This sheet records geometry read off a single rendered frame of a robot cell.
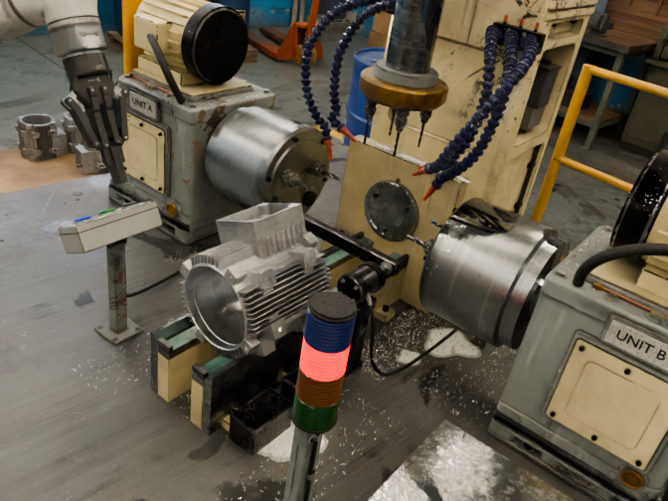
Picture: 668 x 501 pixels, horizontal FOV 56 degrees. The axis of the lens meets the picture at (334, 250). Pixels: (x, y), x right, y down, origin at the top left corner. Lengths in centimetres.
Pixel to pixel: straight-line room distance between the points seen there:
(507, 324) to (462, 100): 55
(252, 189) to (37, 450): 67
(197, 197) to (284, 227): 53
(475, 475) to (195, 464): 45
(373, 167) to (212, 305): 53
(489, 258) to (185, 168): 78
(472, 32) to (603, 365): 74
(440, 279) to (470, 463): 34
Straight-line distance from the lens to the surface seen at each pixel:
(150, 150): 164
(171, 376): 117
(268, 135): 143
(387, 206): 146
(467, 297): 116
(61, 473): 113
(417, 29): 124
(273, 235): 108
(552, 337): 111
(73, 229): 118
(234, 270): 101
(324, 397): 81
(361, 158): 148
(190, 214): 161
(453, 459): 103
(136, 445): 115
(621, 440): 115
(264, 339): 108
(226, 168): 147
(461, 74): 146
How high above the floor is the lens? 165
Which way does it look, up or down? 30 degrees down
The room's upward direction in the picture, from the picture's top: 9 degrees clockwise
